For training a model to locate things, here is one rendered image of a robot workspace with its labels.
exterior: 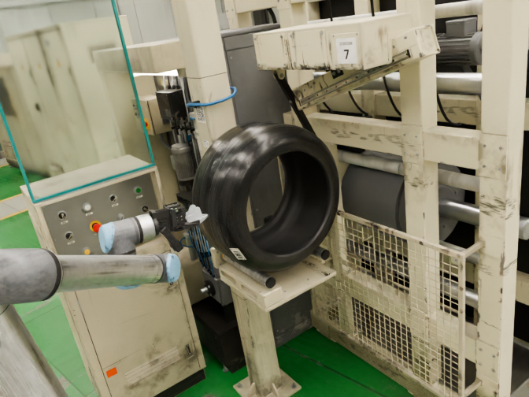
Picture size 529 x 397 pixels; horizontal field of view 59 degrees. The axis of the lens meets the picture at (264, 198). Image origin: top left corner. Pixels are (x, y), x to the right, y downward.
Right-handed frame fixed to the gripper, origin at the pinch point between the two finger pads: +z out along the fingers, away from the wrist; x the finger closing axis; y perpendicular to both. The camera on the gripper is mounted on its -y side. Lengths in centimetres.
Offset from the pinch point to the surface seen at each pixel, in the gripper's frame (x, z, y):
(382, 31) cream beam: -36, 51, 60
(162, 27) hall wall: 1000, 420, 117
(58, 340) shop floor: 168, -38, -126
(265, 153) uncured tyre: -11.7, 20.1, 22.2
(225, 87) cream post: 26, 27, 43
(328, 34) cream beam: -21, 41, 60
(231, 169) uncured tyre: -8.1, 7.8, 17.9
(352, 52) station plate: -32, 42, 54
